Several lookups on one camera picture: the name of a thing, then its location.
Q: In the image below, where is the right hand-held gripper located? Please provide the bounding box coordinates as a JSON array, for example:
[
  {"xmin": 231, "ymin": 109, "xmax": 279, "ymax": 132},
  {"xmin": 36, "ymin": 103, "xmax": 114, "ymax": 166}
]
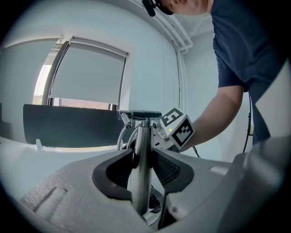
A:
[{"xmin": 153, "ymin": 107, "xmax": 196, "ymax": 153}]

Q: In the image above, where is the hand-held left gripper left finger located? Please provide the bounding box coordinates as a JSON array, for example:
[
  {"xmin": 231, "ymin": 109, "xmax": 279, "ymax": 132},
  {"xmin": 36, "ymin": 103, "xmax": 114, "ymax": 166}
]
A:
[{"xmin": 91, "ymin": 148, "xmax": 135, "ymax": 201}]

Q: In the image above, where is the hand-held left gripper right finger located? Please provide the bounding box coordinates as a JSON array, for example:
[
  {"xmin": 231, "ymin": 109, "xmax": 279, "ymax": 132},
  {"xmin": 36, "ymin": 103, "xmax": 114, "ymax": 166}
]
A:
[{"xmin": 150, "ymin": 148, "xmax": 195, "ymax": 194}]

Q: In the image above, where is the silver desk lamp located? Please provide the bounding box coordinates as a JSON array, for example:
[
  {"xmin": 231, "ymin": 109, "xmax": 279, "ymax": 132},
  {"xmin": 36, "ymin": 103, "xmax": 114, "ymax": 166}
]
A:
[{"xmin": 116, "ymin": 109, "xmax": 166, "ymax": 226}]

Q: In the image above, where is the person's right forearm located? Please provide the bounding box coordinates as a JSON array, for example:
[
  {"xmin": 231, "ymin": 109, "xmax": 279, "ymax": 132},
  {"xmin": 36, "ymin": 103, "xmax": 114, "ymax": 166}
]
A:
[{"xmin": 181, "ymin": 83, "xmax": 246, "ymax": 153}]

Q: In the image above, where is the black flat monitor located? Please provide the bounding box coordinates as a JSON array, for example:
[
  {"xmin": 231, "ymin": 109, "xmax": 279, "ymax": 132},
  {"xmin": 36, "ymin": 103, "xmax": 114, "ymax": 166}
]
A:
[{"xmin": 22, "ymin": 103, "xmax": 136, "ymax": 148}]

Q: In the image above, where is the grey roller blind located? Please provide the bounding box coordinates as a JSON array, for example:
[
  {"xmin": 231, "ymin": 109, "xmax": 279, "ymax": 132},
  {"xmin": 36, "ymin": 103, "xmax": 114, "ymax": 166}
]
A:
[{"xmin": 48, "ymin": 35, "xmax": 130, "ymax": 106}]

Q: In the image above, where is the person's dark blue shirt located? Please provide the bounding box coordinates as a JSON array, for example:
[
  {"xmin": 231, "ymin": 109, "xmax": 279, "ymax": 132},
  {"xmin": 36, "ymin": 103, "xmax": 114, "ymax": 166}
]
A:
[{"xmin": 210, "ymin": 0, "xmax": 291, "ymax": 146}]

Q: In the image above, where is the person's face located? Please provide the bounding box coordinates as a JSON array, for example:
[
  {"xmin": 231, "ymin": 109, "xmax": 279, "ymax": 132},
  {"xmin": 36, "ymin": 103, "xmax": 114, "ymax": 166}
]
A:
[{"xmin": 159, "ymin": 0, "xmax": 213, "ymax": 17}]

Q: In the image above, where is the black hanging cable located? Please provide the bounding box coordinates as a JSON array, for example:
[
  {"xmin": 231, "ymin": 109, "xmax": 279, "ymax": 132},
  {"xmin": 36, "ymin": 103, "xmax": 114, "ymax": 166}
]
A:
[{"xmin": 241, "ymin": 95, "xmax": 254, "ymax": 154}]

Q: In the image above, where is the white wall conduit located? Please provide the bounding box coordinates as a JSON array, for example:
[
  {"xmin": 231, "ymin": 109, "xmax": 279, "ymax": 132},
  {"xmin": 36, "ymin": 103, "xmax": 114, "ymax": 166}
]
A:
[{"xmin": 156, "ymin": 13, "xmax": 194, "ymax": 110}]

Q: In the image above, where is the metal window frame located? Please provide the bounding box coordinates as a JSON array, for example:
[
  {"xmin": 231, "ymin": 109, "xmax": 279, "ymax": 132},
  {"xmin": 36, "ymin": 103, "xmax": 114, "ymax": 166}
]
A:
[{"xmin": 33, "ymin": 40, "xmax": 70, "ymax": 106}]

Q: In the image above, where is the black head-worn camera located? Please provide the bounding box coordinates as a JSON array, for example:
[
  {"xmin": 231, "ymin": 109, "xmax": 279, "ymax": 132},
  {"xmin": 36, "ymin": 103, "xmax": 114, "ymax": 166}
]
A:
[{"xmin": 141, "ymin": 0, "xmax": 175, "ymax": 17}]

